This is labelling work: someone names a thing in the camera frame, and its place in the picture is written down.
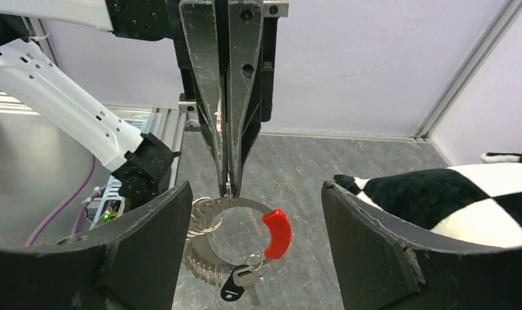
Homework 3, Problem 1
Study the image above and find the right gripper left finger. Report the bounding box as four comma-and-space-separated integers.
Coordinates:
0, 181, 193, 309

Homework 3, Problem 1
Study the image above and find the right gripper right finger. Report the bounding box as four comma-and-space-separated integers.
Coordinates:
321, 181, 522, 309

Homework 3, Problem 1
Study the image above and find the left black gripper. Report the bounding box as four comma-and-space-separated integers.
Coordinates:
166, 1, 289, 197

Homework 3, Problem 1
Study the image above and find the metal keyring with red handle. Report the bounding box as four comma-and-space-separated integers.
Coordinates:
182, 190, 293, 287

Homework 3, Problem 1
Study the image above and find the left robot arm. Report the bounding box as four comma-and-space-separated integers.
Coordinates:
0, 1, 289, 208

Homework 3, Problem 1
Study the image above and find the black white checkered pillow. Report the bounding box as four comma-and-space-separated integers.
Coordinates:
333, 152, 522, 248

